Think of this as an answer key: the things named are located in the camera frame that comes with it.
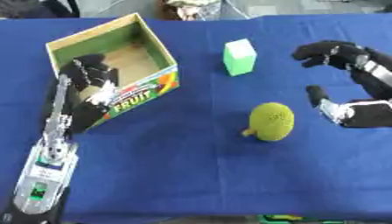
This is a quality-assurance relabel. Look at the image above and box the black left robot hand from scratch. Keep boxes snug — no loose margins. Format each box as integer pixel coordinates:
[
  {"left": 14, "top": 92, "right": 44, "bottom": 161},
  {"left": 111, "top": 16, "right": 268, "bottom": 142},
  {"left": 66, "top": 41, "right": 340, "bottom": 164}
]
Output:
[{"left": 56, "top": 53, "right": 123, "bottom": 134}]

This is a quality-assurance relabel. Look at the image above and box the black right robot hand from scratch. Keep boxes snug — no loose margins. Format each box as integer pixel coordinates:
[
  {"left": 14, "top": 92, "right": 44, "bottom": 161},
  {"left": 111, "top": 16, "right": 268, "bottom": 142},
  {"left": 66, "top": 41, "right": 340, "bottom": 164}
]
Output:
[{"left": 290, "top": 39, "right": 392, "bottom": 129}]

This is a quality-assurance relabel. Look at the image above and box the cardboard box with green inside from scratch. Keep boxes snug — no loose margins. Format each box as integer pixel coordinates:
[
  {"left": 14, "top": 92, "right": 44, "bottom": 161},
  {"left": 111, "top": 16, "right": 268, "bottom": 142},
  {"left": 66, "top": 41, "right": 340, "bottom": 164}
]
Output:
[{"left": 44, "top": 12, "right": 181, "bottom": 130}]

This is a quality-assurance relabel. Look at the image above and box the dark chair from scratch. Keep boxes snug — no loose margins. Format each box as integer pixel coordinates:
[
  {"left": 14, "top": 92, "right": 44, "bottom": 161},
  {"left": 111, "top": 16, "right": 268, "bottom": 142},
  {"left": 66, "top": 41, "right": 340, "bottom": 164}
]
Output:
[{"left": 0, "top": 0, "right": 81, "bottom": 19}]

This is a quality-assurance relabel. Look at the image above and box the yellow-green knitted toy fruit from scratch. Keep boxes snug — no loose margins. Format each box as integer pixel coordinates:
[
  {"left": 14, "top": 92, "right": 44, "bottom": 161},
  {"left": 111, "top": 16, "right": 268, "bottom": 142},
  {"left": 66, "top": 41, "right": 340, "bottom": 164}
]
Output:
[{"left": 240, "top": 101, "right": 298, "bottom": 143}]

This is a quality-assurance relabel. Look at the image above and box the green block with white top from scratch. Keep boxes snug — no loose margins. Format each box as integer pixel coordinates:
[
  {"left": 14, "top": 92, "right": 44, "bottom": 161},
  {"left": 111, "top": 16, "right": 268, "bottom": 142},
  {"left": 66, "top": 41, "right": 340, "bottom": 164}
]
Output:
[{"left": 221, "top": 38, "right": 259, "bottom": 77}]

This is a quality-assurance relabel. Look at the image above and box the brown and white bag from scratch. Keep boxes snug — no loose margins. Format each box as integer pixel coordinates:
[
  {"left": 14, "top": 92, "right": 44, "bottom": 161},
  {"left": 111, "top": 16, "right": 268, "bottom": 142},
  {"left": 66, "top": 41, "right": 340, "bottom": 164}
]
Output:
[{"left": 154, "top": 0, "right": 224, "bottom": 22}]

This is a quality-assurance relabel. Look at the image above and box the green and yellow object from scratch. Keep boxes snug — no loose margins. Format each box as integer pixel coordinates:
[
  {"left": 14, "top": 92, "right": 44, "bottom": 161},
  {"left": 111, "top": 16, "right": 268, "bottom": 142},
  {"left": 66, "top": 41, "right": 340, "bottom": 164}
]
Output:
[{"left": 255, "top": 213, "right": 320, "bottom": 224}]

